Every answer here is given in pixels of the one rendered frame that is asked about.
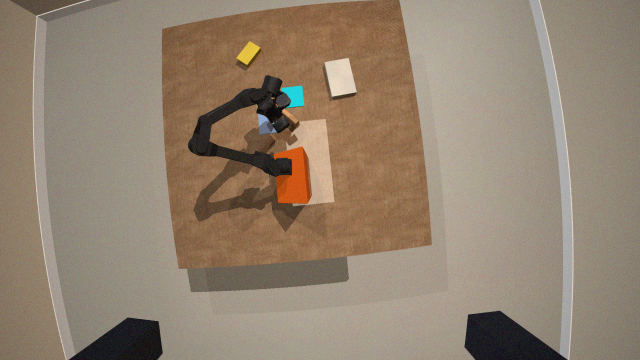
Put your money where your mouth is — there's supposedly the yellow rectangular block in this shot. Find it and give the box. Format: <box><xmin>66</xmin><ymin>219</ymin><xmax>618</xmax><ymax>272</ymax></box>
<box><xmin>236</xmin><ymin>41</ymin><xmax>262</xmax><ymax>67</ymax></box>

